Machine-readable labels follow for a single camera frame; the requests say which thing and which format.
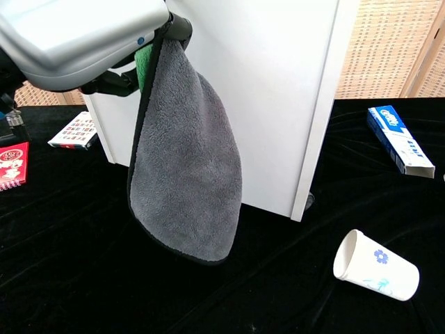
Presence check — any white cabinet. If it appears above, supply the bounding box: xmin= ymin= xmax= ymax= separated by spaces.
xmin=81 ymin=0 xmax=361 ymax=223

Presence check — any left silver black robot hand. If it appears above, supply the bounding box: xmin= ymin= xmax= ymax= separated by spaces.
xmin=0 ymin=0 xmax=194 ymax=147

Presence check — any black velvet tablecloth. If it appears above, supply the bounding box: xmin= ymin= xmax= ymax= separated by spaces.
xmin=0 ymin=97 xmax=445 ymax=334

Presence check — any blue white toothpaste box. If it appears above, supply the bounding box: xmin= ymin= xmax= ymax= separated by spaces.
xmin=366 ymin=104 xmax=437 ymax=180

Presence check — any red decorated box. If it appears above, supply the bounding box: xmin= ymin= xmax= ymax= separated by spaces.
xmin=0 ymin=141 xmax=30 ymax=193

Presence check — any beige perforated partition screen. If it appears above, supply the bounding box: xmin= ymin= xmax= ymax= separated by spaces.
xmin=334 ymin=0 xmax=445 ymax=100
xmin=13 ymin=79 xmax=86 ymax=107

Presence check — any white paper cup blue flower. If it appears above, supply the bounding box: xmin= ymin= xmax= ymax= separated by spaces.
xmin=332 ymin=228 xmax=421 ymax=303

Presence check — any small patterned card box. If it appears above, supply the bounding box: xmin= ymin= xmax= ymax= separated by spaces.
xmin=47 ymin=111 xmax=99 ymax=152

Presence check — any grey microfibre cloth green backing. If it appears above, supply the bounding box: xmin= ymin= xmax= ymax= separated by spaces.
xmin=126 ymin=33 xmax=243 ymax=267

